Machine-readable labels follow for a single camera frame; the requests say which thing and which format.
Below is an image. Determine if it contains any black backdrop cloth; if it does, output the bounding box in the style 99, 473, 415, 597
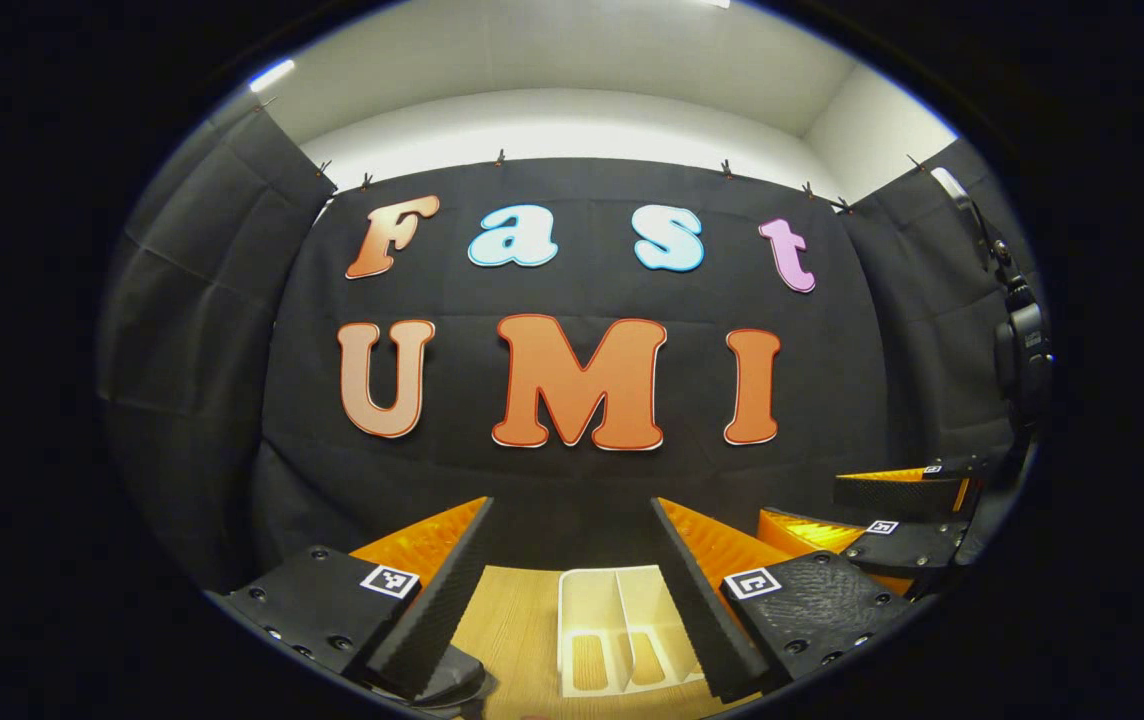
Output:
97, 95, 1048, 591

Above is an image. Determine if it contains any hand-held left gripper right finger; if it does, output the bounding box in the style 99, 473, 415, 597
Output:
650, 497, 918, 704

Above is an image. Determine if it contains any white bookshelf rack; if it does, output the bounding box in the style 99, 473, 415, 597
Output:
557, 565, 708, 698

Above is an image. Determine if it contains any ceiling light strip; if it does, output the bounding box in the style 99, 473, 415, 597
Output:
250, 58, 297, 94

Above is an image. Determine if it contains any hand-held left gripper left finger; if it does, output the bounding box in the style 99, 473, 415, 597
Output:
204, 497, 495, 701

